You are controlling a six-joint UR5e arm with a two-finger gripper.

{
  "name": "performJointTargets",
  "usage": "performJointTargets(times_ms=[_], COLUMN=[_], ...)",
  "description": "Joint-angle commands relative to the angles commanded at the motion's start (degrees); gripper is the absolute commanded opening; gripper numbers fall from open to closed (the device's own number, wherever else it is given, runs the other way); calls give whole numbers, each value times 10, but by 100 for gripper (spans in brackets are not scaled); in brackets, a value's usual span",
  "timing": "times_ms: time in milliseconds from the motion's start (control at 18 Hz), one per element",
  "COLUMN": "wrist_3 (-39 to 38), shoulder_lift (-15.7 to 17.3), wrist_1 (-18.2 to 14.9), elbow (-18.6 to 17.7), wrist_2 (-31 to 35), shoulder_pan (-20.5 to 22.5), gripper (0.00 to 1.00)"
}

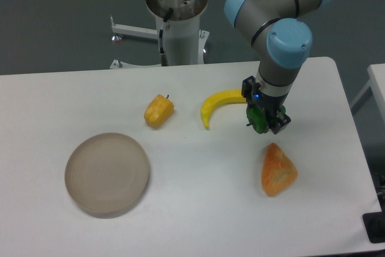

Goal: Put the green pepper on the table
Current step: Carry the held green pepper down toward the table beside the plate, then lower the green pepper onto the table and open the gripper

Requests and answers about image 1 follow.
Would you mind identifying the orange toy bread wedge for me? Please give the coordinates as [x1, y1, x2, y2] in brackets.
[261, 143, 298, 197]

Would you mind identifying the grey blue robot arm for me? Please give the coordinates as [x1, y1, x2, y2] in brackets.
[146, 0, 332, 134]

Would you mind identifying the beige round plate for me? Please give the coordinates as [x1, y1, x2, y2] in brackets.
[64, 132, 150, 218]

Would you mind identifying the yellow toy banana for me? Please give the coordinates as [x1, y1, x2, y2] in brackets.
[200, 89, 246, 130]

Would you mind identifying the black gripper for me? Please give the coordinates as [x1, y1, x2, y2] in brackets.
[241, 76, 291, 134]

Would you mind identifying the black box at table edge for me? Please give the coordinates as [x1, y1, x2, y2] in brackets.
[362, 211, 384, 244]

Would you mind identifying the white side table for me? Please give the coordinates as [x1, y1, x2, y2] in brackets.
[350, 63, 385, 118]

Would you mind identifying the yellow toy pepper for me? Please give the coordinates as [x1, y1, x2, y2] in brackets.
[144, 94, 174, 128]

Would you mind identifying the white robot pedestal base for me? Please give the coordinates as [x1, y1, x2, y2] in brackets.
[111, 0, 209, 66]

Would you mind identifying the green toy pepper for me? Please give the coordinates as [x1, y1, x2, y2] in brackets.
[246, 105, 268, 134]

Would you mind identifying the black cable on pedestal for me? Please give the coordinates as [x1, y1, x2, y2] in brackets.
[158, 8, 173, 67]

